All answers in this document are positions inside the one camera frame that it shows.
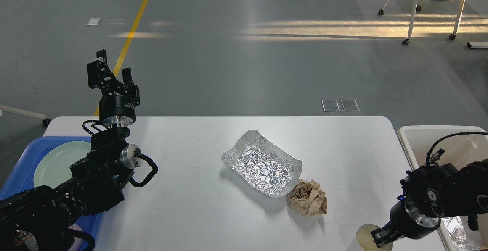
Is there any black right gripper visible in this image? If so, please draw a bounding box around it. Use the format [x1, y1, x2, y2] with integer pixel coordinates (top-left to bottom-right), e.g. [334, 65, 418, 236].
[371, 198, 441, 248]

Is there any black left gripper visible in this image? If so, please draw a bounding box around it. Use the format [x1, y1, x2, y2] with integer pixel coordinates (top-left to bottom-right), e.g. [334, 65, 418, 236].
[87, 50, 140, 127]

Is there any white cup bottom edge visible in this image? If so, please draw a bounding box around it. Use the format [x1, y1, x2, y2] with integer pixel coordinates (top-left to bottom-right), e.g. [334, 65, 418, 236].
[355, 224, 393, 251]

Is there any foil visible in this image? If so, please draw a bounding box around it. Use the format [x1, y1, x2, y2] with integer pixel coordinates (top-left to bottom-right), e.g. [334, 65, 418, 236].
[442, 216, 483, 251]

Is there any light green plate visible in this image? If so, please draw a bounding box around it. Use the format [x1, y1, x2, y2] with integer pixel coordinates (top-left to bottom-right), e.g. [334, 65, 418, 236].
[33, 140, 91, 188]

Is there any pink mug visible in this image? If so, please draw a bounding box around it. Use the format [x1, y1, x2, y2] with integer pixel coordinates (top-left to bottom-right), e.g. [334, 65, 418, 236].
[69, 224, 84, 251]

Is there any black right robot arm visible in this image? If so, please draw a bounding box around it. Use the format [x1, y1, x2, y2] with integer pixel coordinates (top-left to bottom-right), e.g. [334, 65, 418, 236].
[370, 131, 488, 249]

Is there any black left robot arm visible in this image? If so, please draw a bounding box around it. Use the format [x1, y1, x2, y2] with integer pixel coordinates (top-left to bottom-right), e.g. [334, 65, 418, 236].
[0, 49, 158, 251]

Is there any white paper on floor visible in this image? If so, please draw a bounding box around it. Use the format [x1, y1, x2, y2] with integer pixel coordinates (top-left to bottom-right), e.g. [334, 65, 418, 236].
[87, 18, 101, 26]

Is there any white leg with caster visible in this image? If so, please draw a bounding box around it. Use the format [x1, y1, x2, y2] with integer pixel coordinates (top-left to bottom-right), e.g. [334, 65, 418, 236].
[0, 105, 51, 128]

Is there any crumpled brown paper ball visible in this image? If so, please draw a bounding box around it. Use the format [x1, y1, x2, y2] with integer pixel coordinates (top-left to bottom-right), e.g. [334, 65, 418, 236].
[287, 179, 328, 217]

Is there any white plastic bin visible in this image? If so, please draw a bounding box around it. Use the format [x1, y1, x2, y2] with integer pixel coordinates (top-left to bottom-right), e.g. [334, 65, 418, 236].
[397, 125, 488, 251]

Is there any aluminium foil tray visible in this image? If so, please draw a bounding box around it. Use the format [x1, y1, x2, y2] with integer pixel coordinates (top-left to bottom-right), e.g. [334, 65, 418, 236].
[221, 130, 303, 198]

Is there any blue plastic tray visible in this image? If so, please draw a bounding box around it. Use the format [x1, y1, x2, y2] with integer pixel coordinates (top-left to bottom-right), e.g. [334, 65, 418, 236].
[0, 136, 105, 251]

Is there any white bar on floor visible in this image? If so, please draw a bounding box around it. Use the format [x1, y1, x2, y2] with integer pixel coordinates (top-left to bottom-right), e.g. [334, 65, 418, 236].
[467, 41, 488, 49]

